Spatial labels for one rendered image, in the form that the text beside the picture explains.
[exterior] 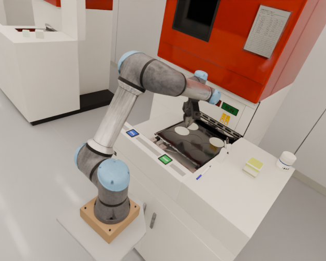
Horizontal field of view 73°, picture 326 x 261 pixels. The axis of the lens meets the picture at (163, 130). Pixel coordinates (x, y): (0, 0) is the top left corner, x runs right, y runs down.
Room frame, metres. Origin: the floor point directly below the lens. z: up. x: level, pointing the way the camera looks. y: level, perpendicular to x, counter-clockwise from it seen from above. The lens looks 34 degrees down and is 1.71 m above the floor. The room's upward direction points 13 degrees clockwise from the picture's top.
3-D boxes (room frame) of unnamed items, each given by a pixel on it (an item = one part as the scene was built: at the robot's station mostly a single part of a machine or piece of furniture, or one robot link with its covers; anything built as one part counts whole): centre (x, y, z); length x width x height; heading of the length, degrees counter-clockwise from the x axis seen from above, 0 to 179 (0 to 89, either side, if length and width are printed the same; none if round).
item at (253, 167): (0.89, -0.50, 1.00); 0.07 x 0.07 x 0.07; 56
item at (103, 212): (0.56, 0.14, 0.93); 0.15 x 0.15 x 0.10
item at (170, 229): (1.04, -0.21, 0.41); 0.96 x 0.64 x 0.82; 54
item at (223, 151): (0.94, -0.34, 1.03); 0.06 x 0.04 x 0.13; 144
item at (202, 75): (1.20, -0.13, 1.27); 0.09 x 0.08 x 0.11; 145
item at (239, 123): (1.47, -0.19, 1.02); 0.81 x 0.03 x 0.40; 54
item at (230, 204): (0.86, -0.46, 0.89); 0.62 x 0.35 x 0.14; 144
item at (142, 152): (0.92, 0.06, 0.89); 0.55 x 0.09 x 0.14; 54
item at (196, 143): (1.17, -0.21, 0.90); 0.34 x 0.34 x 0.01; 54
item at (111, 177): (0.57, 0.15, 1.05); 0.13 x 0.12 x 0.14; 55
